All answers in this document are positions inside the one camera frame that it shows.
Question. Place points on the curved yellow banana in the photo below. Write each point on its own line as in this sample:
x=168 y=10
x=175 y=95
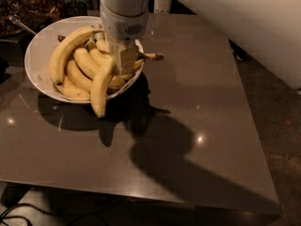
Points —
x=107 y=84

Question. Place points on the long top yellow banana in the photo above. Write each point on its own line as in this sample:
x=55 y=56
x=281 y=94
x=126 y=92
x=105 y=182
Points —
x=62 y=52

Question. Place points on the metal spoon handle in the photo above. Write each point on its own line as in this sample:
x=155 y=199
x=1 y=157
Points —
x=16 y=20

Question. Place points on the left lower yellow banana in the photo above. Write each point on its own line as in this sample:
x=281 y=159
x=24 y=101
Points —
x=77 y=77

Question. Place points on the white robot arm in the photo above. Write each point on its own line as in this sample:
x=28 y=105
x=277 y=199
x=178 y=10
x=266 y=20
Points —
x=269 y=30

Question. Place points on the middle lower yellow banana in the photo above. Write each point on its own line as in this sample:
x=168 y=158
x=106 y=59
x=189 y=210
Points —
x=85 y=62

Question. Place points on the right yellow banana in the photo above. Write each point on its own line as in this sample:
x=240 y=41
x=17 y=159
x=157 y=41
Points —
x=96 y=54

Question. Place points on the glass jar of snacks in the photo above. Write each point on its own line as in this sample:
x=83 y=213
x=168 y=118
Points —
x=54 y=9

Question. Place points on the far right small banana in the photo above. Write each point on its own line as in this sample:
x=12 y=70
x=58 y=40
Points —
x=138 y=64

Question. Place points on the white cylinder post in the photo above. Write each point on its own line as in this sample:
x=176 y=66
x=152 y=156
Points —
x=162 y=6

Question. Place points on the white ceramic bowl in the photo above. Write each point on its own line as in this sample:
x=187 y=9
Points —
x=44 y=43

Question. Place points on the bottom left yellow banana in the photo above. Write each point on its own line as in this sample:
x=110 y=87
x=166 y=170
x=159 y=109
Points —
x=72 y=92

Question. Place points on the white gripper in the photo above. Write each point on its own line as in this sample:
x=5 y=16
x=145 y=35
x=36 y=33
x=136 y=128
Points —
x=120 y=26

